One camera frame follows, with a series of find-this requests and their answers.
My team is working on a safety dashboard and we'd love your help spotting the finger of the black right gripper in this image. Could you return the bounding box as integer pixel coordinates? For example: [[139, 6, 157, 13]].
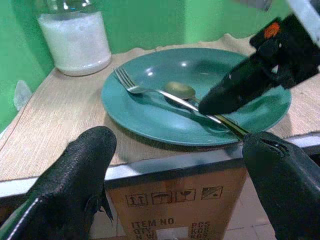
[[198, 55, 276, 117]]

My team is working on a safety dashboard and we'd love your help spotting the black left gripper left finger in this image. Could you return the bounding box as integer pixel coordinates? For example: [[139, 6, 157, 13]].
[[0, 126, 118, 240]]

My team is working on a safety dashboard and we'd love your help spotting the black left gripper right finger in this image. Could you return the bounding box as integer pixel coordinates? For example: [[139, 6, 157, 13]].
[[241, 131, 320, 240]]

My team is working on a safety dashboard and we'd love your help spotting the golden metal spoon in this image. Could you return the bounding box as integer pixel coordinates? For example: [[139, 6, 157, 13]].
[[163, 81, 251, 139]]

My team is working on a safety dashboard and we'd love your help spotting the silver metal fork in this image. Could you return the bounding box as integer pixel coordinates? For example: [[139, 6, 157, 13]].
[[113, 66, 226, 126]]

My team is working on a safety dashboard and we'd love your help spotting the beige woven placemat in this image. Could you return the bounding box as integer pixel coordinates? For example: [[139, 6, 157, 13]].
[[0, 33, 320, 182]]

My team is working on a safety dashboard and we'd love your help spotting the round green plate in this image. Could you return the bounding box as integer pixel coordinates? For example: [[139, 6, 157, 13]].
[[101, 47, 293, 147]]

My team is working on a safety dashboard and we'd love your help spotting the clear plastic piece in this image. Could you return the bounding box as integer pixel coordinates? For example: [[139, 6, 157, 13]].
[[14, 79, 33, 111]]

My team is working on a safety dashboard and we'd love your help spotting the brown printed cardboard box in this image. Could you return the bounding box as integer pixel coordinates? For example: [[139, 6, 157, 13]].
[[88, 166, 278, 240]]

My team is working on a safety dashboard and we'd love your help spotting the glass jar of white grains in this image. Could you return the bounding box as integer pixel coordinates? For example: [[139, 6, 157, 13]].
[[37, 0, 113, 77]]

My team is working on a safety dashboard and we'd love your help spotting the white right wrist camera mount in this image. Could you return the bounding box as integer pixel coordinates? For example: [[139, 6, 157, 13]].
[[233, 0, 320, 47]]

